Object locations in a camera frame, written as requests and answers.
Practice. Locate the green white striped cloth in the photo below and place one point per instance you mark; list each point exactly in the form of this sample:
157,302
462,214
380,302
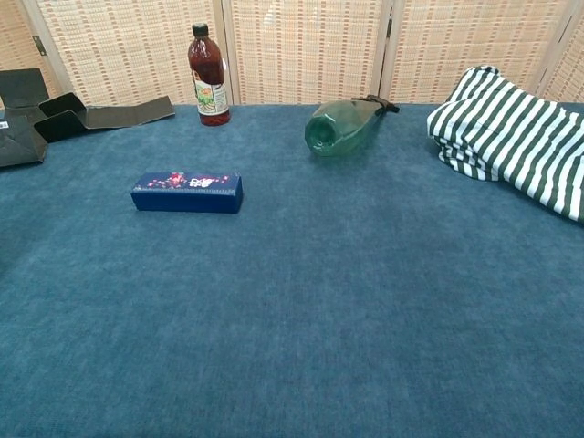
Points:
502,132

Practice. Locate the dark red juice bottle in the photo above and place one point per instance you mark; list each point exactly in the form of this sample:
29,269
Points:
207,68

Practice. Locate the black unfolded cardboard box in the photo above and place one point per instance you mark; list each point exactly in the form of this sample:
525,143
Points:
18,141

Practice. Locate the green glass vase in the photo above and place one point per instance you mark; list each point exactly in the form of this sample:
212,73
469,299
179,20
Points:
342,128

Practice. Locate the black screen hinge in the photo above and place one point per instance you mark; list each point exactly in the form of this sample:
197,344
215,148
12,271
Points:
388,25
39,46

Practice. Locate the blue felt table cover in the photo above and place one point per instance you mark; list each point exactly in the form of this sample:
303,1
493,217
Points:
365,296

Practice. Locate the bamboo folding screen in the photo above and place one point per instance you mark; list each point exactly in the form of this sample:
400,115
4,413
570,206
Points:
310,50

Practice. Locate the blue glasses case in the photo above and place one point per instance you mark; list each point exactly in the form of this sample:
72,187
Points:
182,201

